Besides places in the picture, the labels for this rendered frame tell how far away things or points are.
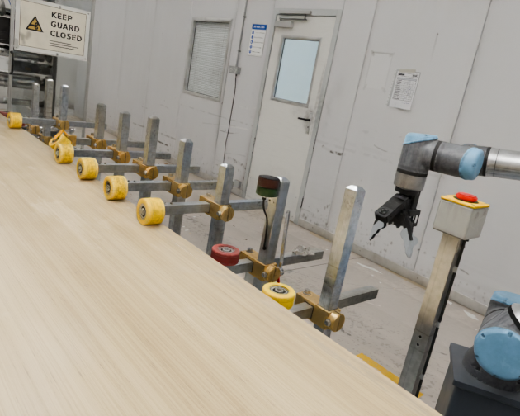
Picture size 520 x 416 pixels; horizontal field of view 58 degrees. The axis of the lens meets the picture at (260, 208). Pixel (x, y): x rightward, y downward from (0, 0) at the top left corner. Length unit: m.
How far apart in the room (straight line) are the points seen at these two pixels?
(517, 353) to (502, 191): 2.41
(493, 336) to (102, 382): 1.03
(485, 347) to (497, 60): 2.72
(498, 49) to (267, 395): 3.39
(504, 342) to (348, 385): 0.67
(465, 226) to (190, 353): 0.56
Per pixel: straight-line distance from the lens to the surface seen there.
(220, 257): 1.28
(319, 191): 4.68
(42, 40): 3.56
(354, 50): 4.57
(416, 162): 1.44
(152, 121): 1.88
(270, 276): 1.35
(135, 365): 0.82
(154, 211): 1.40
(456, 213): 0.98
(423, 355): 1.09
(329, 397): 0.83
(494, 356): 1.48
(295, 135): 4.94
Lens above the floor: 1.38
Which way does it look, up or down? 15 degrees down
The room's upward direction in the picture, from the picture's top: 11 degrees clockwise
